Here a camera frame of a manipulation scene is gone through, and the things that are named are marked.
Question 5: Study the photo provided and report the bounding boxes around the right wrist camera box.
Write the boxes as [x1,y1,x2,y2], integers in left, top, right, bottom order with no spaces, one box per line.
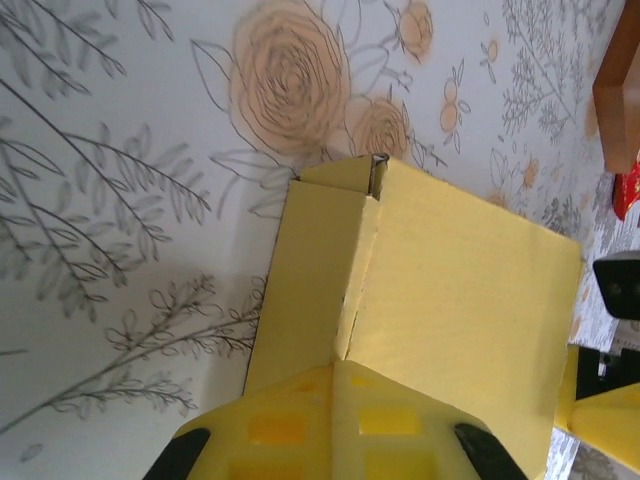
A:
[592,251,640,321]

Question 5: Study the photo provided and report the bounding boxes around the red snack packet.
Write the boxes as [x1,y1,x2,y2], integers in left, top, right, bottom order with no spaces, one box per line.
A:
[612,162,640,222]

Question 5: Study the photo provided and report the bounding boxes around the brown wooden rack base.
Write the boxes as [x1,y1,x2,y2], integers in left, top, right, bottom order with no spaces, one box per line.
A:
[592,0,640,174]

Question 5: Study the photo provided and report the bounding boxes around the yellow paper box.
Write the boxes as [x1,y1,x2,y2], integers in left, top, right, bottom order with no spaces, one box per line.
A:
[241,153,586,480]

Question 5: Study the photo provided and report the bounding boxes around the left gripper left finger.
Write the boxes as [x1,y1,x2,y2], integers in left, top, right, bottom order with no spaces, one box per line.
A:
[144,363,337,480]

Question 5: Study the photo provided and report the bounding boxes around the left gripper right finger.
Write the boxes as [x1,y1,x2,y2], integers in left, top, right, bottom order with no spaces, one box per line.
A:
[335,360,517,480]

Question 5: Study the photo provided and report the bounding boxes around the floral patterned tablecloth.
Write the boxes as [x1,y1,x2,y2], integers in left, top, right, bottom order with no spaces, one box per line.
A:
[0,0,640,480]

